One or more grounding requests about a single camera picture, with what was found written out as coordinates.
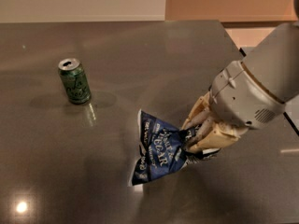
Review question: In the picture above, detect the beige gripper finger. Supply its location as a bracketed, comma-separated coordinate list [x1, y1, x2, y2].
[185, 119, 249, 153]
[181, 92, 213, 130]

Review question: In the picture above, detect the blue Kettle chip bag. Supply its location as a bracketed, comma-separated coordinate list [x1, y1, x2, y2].
[129, 110, 220, 186]

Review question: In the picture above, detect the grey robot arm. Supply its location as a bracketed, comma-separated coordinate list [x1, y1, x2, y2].
[182, 21, 299, 154]

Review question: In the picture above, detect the green soda can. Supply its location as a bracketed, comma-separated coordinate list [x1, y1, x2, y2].
[58, 58, 92, 105]

